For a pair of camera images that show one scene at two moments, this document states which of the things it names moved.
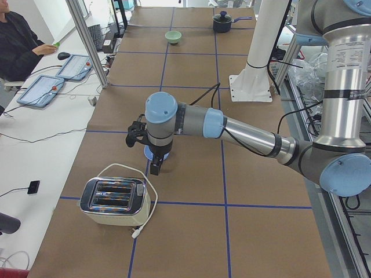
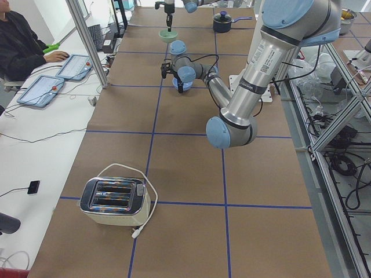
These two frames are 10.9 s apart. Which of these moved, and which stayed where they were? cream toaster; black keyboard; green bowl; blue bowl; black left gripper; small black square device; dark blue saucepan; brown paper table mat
Moved: green bowl; blue bowl; black left gripper
Stayed: small black square device; brown paper table mat; cream toaster; dark blue saucepan; black keyboard
